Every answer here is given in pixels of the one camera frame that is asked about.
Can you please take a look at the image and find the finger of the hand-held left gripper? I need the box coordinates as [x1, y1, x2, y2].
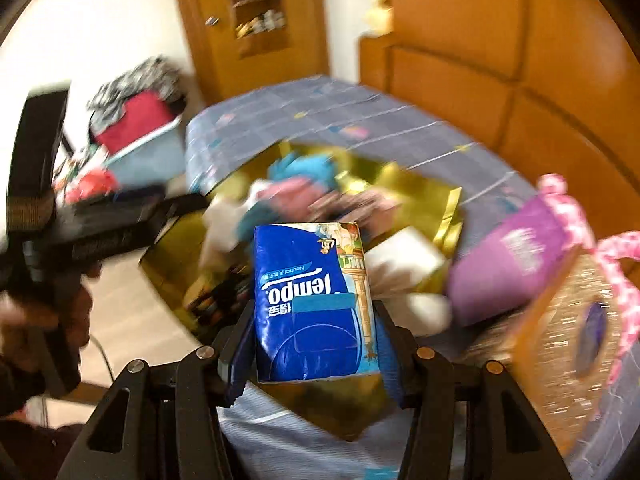
[90, 192, 210, 265]

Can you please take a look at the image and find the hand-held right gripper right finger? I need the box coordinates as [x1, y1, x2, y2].
[374, 301, 573, 480]

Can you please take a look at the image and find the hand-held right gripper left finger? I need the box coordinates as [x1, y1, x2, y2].
[70, 302, 257, 480]

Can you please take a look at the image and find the blue tissue packet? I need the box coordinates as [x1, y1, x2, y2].
[252, 221, 381, 385]

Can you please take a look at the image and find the gold box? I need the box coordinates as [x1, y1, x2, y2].
[139, 141, 466, 443]

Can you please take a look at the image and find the person's left hand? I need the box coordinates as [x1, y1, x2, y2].
[0, 265, 96, 361]

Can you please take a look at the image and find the grey storage bin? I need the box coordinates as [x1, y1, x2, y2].
[102, 115, 188, 196]

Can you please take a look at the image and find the red cloth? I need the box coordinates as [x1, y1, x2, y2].
[95, 91, 176, 156]

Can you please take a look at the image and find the black and white patterned cloth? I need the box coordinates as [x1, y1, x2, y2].
[87, 56, 188, 126]

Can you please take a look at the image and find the purple carton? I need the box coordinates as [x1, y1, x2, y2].
[446, 195, 583, 328]

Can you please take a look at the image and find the silver embossed tissue box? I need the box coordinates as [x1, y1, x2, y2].
[510, 245, 640, 456]

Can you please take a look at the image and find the wooden display cabinet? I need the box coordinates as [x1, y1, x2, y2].
[170, 0, 331, 106]

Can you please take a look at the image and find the pink spotted plush toy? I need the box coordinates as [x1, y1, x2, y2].
[537, 174, 640, 361]

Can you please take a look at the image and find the yellow plush toy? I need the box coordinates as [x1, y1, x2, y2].
[364, 0, 396, 36]

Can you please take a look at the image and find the wooden wardrobe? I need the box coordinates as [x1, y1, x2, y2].
[360, 0, 640, 241]

